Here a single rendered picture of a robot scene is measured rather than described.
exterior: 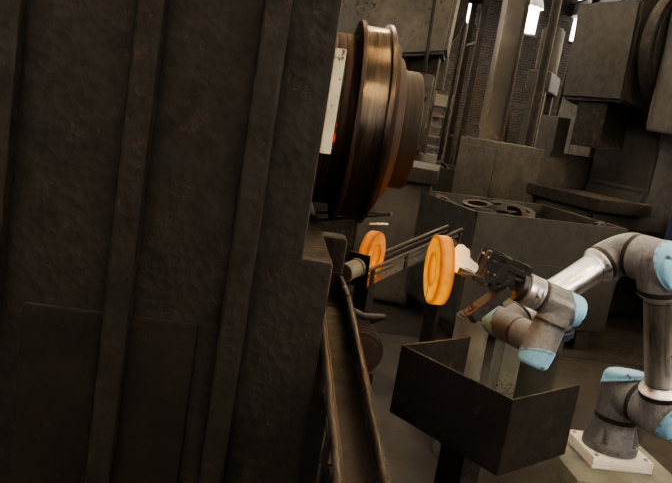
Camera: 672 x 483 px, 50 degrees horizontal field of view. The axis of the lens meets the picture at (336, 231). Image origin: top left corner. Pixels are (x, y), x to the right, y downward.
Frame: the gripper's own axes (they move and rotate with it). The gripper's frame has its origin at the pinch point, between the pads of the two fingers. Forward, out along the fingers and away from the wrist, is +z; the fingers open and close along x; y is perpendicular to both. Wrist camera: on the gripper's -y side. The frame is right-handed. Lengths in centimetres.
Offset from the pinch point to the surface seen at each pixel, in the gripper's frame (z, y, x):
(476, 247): -79, -13, -210
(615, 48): -145, 137, -326
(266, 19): 54, 29, 33
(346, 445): 14, -29, 45
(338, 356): 14.6, -25.4, 12.3
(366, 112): 29.7, 22.9, 4.6
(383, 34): 32, 40, -8
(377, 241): 1, -11, -66
